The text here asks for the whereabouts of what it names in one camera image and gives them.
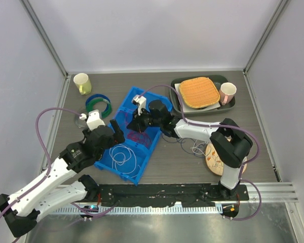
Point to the blue three-compartment plastic bin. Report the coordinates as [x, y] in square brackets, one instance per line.
[129, 159]

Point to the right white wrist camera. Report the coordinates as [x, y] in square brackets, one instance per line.
[140, 102]

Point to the round wooden decorated coaster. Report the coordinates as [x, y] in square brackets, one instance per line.
[213, 161]

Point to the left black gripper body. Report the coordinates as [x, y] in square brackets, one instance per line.
[87, 132]

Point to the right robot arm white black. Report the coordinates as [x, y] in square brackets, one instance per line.
[230, 143]

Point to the grey slotted cable duct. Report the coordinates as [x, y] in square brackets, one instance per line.
[176, 209]

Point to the yellow mug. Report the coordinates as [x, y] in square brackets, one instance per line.
[83, 83]

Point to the pink mug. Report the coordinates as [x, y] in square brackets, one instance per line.
[227, 92]

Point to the orange woven square plate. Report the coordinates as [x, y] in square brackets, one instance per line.
[199, 92]

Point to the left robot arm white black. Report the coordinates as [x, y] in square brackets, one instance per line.
[23, 209]

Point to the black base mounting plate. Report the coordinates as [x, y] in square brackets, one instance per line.
[162, 195]

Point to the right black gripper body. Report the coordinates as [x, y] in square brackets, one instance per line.
[148, 119]

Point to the white square plate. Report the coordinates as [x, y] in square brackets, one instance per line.
[187, 109]

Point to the dark green plastic tray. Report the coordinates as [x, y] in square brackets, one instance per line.
[218, 80]

